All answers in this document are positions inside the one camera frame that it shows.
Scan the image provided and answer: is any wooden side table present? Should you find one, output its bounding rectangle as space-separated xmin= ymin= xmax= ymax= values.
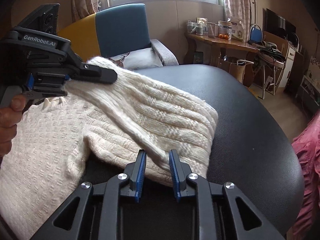
xmin=184 ymin=31 xmax=259 ymax=81

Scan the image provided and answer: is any black leather ottoman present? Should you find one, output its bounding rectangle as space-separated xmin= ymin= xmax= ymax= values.
xmin=82 ymin=64 xmax=305 ymax=237

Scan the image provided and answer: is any glass jar with oranges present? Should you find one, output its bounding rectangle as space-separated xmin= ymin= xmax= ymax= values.
xmin=218 ymin=21 xmax=232 ymax=40

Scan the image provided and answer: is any blue folding chair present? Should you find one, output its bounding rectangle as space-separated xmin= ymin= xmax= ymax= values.
xmin=248 ymin=24 xmax=263 ymax=44

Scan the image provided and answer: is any pink bedding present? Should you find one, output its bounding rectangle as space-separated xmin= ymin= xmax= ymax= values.
xmin=292 ymin=112 xmax=319 ymax=239

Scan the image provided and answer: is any round stool with clutter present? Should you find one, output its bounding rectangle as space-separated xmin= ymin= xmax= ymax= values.
xmin=253 ymin=41 xmax=286 ymax=100

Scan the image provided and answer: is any black television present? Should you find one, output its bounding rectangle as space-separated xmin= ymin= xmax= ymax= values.
xmin=264 ymin=8 xmax=296 ymax=40

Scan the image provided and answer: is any grey yellow blue armchair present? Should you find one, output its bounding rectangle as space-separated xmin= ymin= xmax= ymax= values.
xmin=58 ymin=3 xmax=178 ymax=67

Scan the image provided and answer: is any person's left hand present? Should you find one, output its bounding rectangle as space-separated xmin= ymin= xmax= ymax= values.
xmin=0 ymin=95 xmax=26 ymax=157

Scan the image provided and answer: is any deer print cushion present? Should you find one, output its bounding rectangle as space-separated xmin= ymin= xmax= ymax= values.
xmin=108 ymin=48 xmax=163 ymax=70

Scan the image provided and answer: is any cream knitted sweater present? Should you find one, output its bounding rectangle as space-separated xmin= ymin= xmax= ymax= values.
xmin=1 ymin=57 xmax=218 ymax=239

